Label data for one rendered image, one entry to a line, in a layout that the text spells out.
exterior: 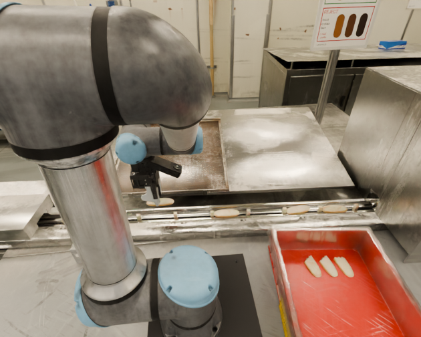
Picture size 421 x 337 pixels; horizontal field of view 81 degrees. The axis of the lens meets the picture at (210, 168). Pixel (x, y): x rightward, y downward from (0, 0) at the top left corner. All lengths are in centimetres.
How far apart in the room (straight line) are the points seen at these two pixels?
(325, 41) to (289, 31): 305
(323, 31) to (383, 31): 376
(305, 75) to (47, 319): 247
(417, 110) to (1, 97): 95
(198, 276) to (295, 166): 78
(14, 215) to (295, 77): 229
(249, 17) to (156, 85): 392
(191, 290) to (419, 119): 79
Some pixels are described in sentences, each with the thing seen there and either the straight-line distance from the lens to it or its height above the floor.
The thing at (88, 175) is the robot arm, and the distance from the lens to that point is 33.
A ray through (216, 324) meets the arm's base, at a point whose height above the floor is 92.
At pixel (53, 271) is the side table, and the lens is 102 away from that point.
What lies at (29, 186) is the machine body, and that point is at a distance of 146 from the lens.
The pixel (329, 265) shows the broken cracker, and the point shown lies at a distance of 93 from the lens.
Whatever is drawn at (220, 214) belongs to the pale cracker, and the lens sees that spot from 96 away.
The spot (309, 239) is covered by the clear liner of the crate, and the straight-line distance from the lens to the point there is 91.
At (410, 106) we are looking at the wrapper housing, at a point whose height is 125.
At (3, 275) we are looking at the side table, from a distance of 110.
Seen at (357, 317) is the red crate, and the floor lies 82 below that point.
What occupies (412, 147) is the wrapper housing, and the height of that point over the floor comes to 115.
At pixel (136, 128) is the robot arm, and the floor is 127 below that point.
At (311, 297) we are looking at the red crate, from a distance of 86.
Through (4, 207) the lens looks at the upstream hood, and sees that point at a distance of 120.
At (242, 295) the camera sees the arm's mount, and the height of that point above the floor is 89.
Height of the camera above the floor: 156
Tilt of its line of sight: 36 degrees down
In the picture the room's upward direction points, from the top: 2 degrees counter-clockwise
